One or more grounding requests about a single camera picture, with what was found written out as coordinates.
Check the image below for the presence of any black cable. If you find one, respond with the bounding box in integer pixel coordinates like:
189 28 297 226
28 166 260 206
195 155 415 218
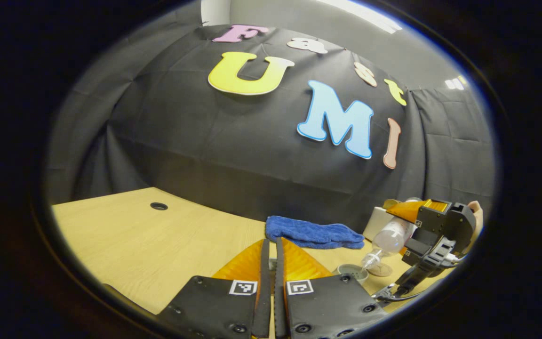
371 282 424 303

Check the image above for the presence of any clear plastic water bottle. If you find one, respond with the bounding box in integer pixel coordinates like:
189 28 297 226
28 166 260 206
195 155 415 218
361 218 415 270

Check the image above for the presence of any long ceiling light panel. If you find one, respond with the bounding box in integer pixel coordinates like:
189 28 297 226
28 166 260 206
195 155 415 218
320 0 402 34

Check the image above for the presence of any white toaster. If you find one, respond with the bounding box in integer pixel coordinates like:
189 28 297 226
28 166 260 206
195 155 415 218
363 206 417 242

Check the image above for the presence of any black backdrop cloth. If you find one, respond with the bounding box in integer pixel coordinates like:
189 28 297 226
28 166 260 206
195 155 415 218
48 24 495 236

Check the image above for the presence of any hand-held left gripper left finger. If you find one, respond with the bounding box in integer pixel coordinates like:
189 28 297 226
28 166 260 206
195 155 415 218
156 239 271 339

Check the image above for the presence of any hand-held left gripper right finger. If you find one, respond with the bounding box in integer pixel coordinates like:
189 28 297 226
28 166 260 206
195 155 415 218
273 237 389 339

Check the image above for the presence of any blue towel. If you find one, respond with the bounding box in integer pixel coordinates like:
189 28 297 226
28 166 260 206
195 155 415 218
265 216 366 250

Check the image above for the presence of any small ceiling light panel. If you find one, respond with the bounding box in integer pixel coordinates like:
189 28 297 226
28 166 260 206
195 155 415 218
444 75 468 91

